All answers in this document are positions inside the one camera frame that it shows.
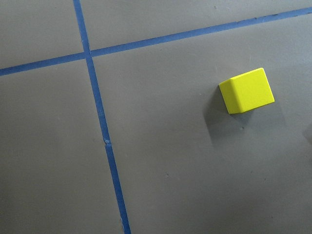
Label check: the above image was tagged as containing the yellow cube block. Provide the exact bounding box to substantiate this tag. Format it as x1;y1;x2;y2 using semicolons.
219;68;275;114

